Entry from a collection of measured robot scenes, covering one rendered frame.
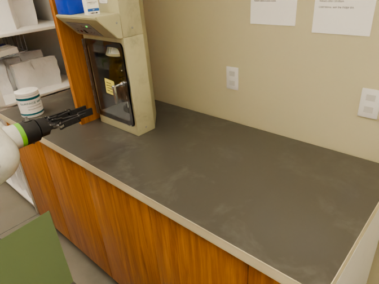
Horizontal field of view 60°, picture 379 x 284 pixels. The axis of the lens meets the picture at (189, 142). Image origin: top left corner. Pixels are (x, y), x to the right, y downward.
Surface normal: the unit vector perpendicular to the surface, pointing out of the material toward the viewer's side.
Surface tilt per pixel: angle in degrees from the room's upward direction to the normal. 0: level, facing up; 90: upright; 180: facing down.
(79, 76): 90
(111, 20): 90
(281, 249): 0
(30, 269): 90
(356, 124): 90
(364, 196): 0
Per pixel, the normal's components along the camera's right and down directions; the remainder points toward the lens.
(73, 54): 0.74, 0.27
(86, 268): -0.07, -0.88
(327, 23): -0.66, 0.39
